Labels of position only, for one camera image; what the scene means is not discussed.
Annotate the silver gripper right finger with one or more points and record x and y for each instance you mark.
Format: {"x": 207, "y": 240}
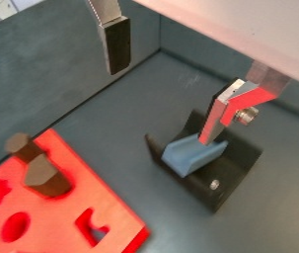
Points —
{"x": 234, "y": 102}

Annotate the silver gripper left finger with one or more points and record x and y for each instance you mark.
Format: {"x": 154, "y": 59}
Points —
{"x": 114, "y": 27}

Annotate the blue arch block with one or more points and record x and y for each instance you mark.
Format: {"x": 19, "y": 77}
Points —
{"x": 186, "y": 154}

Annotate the black curved fixture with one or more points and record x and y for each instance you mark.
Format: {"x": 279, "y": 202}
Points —
{"x": 214, "y": 181}

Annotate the red peg board base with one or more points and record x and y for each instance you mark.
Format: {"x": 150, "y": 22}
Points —
{"x": 87, "y": 221}

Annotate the brown hexagonal peg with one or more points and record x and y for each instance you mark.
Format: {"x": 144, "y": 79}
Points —
{"x": 21, "y": 147}

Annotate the brown rounded triangular peg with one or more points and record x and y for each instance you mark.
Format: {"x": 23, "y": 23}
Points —
{"x": 44, "y": 178}

